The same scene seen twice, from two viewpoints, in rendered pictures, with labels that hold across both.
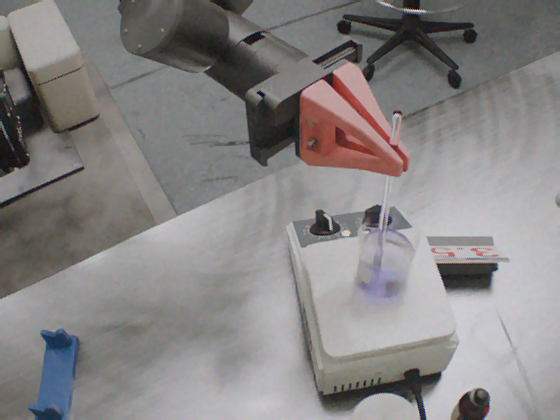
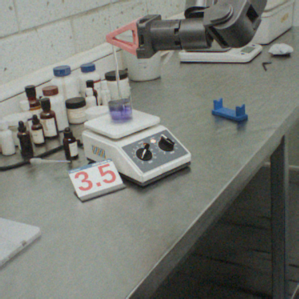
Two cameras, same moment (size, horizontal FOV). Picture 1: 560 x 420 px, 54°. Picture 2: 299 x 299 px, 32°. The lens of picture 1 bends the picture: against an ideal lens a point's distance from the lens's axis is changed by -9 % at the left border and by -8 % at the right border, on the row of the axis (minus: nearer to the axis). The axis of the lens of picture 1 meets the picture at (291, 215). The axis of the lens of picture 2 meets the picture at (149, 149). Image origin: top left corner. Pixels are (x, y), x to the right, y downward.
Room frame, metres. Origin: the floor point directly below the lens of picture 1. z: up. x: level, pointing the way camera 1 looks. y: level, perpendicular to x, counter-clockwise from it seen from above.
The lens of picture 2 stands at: (1.19, -0.54, 1.20)
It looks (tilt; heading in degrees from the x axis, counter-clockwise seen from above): 23 degrees down; 150
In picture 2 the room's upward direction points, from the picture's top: 6 degrees counter-clockwise
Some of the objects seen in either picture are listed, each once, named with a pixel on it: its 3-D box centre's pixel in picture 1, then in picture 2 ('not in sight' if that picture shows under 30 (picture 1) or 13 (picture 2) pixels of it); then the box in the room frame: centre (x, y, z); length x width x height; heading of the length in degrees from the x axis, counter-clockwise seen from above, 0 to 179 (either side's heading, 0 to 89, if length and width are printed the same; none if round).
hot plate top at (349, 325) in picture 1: (378, 290); (121, 122); (0.27, -0.07, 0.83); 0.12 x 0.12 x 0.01; 7
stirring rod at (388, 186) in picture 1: (384, 213); (116, 67); (0.27, -0.07, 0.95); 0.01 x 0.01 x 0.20; 41
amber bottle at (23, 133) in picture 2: not in sight; (23, 136); (0.07, -0.22, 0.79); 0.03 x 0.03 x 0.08
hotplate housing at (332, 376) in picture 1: (367, 291); (131, 144); (0.30, -0.07, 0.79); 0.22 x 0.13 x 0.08; 7
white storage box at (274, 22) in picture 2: not in sight; (247, 17); (-0.46, 0.93, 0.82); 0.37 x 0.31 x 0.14; 118
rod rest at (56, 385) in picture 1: (52, 374); (229, 109); (0.23, 0.25, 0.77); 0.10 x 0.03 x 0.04; 3
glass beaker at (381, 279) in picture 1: (387, 253); (119, 105); (0.29, -0.08, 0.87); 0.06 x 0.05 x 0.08; 151
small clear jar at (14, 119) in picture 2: not in sight; (17, 129); (-0.01, -0.21, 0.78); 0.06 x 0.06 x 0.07
